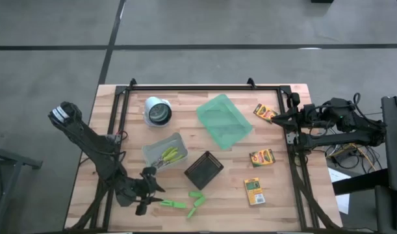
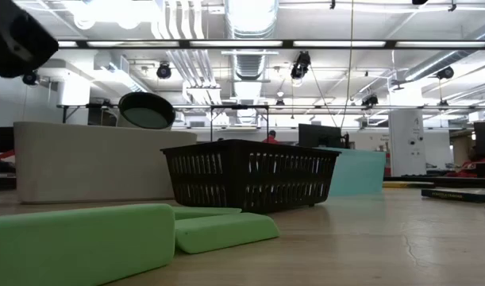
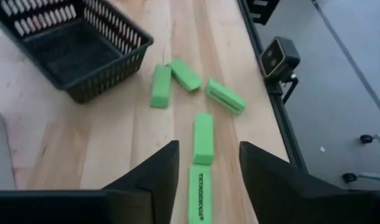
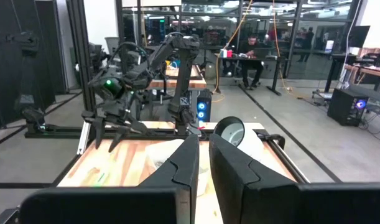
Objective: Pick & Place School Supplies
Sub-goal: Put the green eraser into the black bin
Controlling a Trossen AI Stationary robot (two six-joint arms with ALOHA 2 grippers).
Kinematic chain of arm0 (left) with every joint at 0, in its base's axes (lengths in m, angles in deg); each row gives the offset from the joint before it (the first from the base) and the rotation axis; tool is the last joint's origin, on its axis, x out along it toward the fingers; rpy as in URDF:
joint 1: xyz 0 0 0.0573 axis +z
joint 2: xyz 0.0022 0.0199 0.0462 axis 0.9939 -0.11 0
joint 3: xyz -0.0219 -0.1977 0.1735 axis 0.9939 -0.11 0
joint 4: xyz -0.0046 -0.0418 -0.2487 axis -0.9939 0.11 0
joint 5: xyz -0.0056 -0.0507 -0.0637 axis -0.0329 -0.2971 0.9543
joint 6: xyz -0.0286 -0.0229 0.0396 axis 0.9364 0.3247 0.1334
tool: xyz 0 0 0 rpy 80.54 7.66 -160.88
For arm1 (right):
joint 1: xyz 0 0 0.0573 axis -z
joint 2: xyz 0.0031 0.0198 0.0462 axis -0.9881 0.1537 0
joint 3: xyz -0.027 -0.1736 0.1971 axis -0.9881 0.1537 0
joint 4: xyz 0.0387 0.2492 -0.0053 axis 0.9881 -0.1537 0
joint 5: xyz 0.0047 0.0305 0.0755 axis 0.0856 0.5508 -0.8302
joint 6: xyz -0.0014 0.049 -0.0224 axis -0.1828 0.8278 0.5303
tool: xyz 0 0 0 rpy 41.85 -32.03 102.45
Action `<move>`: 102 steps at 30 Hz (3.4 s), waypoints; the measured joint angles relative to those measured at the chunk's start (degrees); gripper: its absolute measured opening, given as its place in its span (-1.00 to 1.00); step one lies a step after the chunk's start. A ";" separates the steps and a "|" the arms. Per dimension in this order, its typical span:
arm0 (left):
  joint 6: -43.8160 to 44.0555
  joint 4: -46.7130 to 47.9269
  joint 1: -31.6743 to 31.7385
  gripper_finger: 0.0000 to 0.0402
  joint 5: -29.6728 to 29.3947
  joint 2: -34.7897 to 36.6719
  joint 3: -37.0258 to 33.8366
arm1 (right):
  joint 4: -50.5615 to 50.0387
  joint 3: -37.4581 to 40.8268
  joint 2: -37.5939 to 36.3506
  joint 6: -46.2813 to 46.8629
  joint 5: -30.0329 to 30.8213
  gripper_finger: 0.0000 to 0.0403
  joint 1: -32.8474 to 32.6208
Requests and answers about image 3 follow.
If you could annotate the black aluminium table frame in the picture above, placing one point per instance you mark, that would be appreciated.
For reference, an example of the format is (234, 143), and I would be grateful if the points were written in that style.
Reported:
(283, 124)

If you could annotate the black table-level camera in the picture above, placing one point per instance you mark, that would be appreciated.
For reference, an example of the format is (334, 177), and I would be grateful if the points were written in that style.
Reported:
(280, 57)

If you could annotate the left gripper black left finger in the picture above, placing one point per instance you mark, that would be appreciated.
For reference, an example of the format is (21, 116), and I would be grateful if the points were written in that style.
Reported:
(152, 186)

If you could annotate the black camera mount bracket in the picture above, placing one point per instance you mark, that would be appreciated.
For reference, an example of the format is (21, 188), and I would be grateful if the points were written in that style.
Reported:
(274, 88)

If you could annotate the small white paper scrap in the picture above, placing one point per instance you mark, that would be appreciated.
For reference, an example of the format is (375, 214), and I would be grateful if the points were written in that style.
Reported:
(322, 149)

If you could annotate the office chair wheeled base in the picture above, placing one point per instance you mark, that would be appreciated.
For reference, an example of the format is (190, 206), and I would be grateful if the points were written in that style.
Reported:
(366, 138)

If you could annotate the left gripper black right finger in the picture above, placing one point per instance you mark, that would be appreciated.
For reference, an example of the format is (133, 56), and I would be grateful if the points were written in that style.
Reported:
(270, 186)

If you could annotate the black plastic slotted basket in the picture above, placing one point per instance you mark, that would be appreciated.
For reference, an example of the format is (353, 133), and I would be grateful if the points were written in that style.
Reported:
(71, 53)

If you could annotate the green rectangular eraser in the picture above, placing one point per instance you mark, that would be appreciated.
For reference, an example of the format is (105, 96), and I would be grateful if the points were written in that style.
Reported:
(185, 75)
(224, 95)
(160, 90)
(203, 140)
(199, 193)

